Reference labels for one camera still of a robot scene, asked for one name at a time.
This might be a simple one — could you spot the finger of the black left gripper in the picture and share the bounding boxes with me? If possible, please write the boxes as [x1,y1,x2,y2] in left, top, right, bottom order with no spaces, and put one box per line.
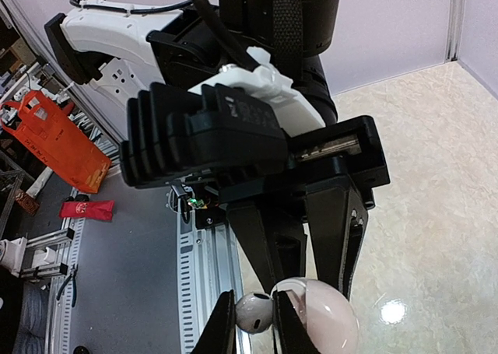
[305,181,366,299]
[226,202,307,292]

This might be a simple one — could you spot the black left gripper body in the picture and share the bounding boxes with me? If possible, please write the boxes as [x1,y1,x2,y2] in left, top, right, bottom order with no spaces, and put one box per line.
[219,115,390,246]

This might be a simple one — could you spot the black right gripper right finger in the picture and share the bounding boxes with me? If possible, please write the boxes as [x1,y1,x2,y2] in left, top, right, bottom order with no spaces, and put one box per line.
[272,291,320,354]

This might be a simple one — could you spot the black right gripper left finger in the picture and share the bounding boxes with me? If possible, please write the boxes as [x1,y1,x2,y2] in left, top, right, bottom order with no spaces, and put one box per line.
[191,290,237,354]

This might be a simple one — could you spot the white round case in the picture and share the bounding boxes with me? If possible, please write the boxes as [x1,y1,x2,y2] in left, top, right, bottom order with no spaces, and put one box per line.
[272,277,359,353]

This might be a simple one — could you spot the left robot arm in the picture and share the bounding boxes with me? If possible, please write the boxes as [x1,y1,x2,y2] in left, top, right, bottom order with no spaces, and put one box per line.
[44,0,390,296]

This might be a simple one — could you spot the red packet on table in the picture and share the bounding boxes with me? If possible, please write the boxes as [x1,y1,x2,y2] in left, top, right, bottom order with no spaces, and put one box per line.
[58,200,114,222]

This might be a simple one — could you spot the orange bag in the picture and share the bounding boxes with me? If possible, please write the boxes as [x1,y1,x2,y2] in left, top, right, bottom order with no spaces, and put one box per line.
[2,90,111,194]

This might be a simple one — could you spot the aluminium front rail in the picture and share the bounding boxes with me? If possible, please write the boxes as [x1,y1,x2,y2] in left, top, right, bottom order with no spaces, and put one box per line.
[177,214,244,353]

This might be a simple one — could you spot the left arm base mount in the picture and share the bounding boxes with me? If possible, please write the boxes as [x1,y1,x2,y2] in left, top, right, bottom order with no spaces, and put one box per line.
[167,182,227,230]

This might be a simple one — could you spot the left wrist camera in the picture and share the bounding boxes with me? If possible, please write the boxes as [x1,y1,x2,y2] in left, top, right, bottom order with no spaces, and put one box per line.
[120,47,325,188]

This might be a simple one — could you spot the pliers with blue handles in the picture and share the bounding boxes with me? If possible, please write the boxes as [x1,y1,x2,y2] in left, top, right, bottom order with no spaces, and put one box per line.
[56,265,78,308]

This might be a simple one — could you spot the left aluminium corner post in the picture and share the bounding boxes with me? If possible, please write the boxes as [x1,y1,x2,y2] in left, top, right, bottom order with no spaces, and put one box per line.
[444,0,466,62]

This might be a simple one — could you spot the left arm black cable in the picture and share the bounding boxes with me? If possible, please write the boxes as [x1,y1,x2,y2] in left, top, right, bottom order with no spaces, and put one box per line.
[77,0,258,71]

